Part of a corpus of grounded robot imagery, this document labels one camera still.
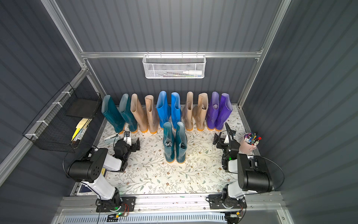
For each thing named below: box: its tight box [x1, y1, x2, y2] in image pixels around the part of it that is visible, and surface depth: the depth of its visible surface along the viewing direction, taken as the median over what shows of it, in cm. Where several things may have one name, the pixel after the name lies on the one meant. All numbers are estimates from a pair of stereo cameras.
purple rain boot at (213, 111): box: [206, 91, 221, 131], surface depth 93 cm
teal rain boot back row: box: [118, 93, 138, 133], surface depth 90 cm
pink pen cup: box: [239, 132, 263, 155], surface depth 86 cm
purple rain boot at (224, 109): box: [214, 92, 234, 132], surface depth 90 cm
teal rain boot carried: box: [101, 94, 127, 133], surface depth 90 cm
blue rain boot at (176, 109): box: [171, 91, 182, 130], surface depth 92 cm
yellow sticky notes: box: [71, 118, 89, 141], surface depth 76 cm
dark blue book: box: [76, 183, 99, 196], surface depth 79 cm
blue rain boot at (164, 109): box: [156, 90, 172, 128], surface depth 95 cm
